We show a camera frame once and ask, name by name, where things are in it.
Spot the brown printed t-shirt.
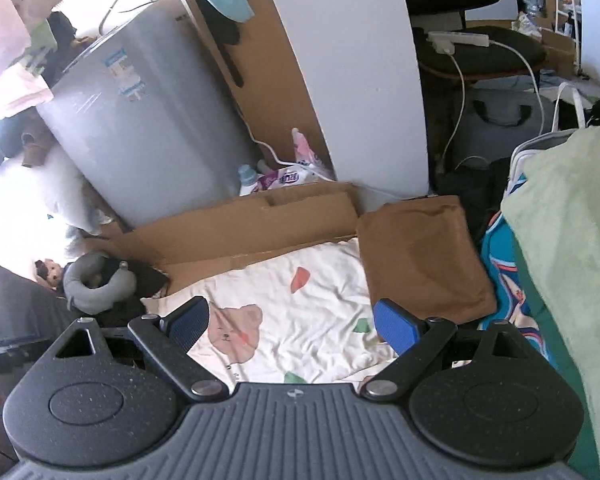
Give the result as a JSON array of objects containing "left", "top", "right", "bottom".
[{"left": 355, "top": 195, "right": 498, "bottom": 327}]

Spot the white tote bag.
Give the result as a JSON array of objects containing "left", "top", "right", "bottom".
[{"left": 510, "top": 82, "right": 591, "bottom": 196}]

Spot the plastic-wrapped grey washing machine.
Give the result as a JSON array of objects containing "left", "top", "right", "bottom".
[{"left": 35, "top": 0, "right": 261, "bottom": 228}]

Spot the dark grey pillow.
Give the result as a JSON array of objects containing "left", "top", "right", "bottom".
[{"left": 0, "top": 264, "right": 83, "bottom": 346}]

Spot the brown plush toy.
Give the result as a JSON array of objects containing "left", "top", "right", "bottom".
[{"left": 34, "top": 258, "right": 66, "bottom": 292}]

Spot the grey neck pillow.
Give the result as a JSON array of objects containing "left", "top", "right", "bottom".
[{"left": 62, "top": 252, "right": 137, "bottom": 316}]

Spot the white wire rack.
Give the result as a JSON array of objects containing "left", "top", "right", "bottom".
[{"left": 555, "top": 0, "right": 581, "bottom": 36}]

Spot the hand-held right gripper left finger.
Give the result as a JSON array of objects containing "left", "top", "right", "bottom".
[{"left": 45, "top": 296, "right": 229, "bottom": 402}]

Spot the pale pink garment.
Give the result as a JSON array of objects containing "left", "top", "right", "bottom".
[{"left": 0, "top": 0, "right": 79, "bottom": 118}]

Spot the white printed blanket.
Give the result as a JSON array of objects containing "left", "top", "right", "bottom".
[{"left": 140, "top": 237, "right": 411, "bottom": 388}]

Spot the grey bag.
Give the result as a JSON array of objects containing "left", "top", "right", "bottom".
[{"left": 450, "top": 87, "right": 548, "bottom": 168}]

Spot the tall cardboard panel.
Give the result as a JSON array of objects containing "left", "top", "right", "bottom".
[{"left": 175, "top": 0, "right": 337, "bottom": 181}]

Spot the small cardboard box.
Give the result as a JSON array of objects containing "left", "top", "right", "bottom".
[{"left": 540, "top": 27, "right": 578, "bottom": 78}]

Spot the white board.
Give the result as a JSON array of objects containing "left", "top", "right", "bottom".
[{"left": 577, "top": 0, "right": 600, "bottom": 86}]

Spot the white cable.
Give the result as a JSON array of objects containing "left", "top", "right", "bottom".
[
  {"left": 489, "top": 37, "right": 546, "bottom": 136},
  {"left": 432, "top": 45, "right": 468, "bottom": 173}
]

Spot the white power strip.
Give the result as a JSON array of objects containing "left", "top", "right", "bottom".
[{"left": 426, "top": 30, "right": 492, "bottom": 55}]

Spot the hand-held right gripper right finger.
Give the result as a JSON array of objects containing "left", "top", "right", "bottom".
[{"left": 359, "top": 299, "right": 546, "bottom": 402}]

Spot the light green towel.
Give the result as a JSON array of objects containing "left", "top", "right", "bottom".
[{"left": 500, "top": 124, "right": 600, "bottom": 480}]

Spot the brown cardboard sheet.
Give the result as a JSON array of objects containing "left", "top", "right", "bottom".
[{"left": 82, "top": 182, "right": 363, "bottom": 296}]

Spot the light blue detergent bottle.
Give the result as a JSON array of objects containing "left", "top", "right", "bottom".
[{"left": 237, "top": 164, "right": 259, "bottom": 197}]

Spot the purple detergent packet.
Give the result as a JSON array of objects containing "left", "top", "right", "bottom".
[{"left": 257, "top": 166, "right": 302, "bottom": 192}]

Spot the pink white plastic bag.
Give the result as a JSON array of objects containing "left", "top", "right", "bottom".
[{"left": 292, "top": 127, "right": 333, "bottom": 181}]

